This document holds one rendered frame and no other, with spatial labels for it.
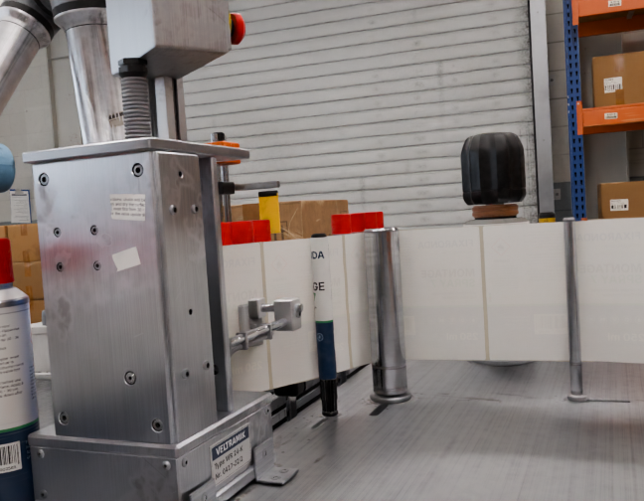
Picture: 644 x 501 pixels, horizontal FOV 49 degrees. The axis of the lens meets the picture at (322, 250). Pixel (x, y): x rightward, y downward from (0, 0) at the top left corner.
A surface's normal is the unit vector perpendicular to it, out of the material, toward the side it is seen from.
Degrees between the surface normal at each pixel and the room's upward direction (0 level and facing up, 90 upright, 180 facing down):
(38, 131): 90
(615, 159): 90
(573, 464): 0
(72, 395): 90
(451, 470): 0
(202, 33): 90
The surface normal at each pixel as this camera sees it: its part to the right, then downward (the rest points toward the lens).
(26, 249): -0.26, 0.07
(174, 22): 0.54, 0.01
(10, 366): 0.75, -0.01
